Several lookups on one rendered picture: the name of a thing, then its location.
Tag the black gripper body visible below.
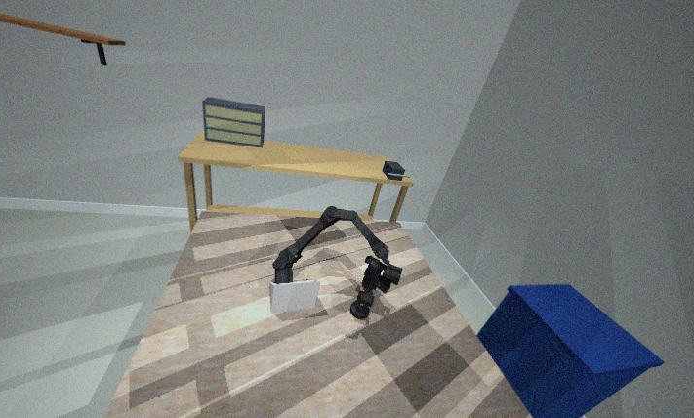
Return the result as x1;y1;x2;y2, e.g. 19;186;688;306
356;269;380;307

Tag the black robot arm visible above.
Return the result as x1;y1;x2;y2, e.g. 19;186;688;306
272;206;403;293

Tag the black round pedestal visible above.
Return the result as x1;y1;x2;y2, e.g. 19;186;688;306
350;301;370;319

